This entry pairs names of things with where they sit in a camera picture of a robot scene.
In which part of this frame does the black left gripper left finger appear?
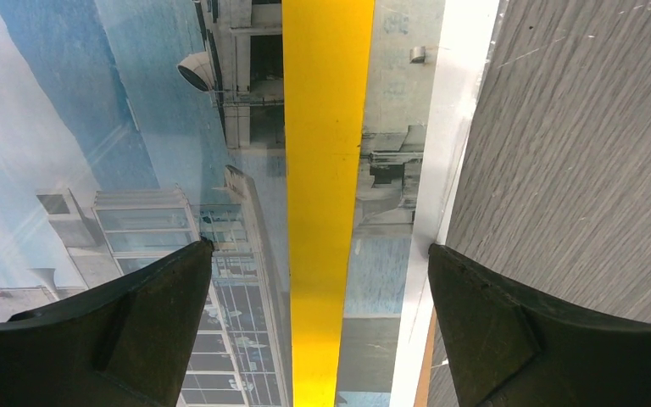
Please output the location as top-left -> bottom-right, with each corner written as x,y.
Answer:
0,240 -> 214,406

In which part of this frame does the brown frame backing board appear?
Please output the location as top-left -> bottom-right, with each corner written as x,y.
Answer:
413,309 -> 437,407

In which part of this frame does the building and sky photo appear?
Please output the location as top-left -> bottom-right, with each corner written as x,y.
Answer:
0,0 -> 501,407

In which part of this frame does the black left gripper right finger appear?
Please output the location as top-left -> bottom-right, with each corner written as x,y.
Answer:
428,244 -> 651,406

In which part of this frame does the yellow picture frame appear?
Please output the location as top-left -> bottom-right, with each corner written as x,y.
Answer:
282,1 -> 375,406

